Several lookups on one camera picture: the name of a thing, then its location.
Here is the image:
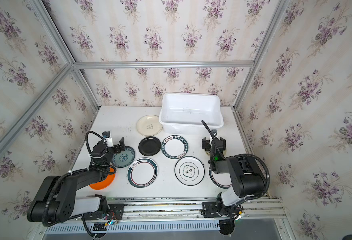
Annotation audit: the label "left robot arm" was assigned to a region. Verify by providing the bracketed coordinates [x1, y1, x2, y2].
[27, 131, 125, 227]

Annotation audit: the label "white plate green lettered rim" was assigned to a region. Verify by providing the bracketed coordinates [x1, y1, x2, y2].
[161, 135, 189, 160]

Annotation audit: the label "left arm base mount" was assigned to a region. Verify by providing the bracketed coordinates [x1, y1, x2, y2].
[82, 203, 125, 239]

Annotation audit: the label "white plastic bin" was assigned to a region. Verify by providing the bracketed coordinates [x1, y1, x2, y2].
[159, 93, 224, 135]

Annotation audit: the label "white plate green red rim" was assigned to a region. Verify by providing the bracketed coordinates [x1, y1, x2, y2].
[127, 158, 158, 188]

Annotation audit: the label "cream plate near bin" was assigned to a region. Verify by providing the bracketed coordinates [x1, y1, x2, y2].
[136, 115, 162, 137]

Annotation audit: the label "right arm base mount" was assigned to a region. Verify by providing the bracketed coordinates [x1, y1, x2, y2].
[201, 202, 244, 236]

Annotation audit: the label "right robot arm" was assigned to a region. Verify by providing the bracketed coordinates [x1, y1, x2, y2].
[201, 120, 271, 218]

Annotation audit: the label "black plate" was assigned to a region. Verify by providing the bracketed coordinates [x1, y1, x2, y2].
[138, 137, 161, 157]

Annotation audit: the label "white plate flower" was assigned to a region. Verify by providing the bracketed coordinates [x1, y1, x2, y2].
[174, 156, 206, 187]

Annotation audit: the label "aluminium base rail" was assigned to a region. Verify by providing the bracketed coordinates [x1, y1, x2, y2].
[43, 196, 288, 235]

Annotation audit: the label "aluminium frame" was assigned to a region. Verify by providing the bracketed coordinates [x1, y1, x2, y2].
[0, 1, 289, 157]

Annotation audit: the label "orange plate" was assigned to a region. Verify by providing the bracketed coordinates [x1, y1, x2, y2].
[90, 168, 116, 190]

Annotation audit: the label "teal patterned plate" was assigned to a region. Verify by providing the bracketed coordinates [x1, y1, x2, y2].
[112, 146, 135, 168]

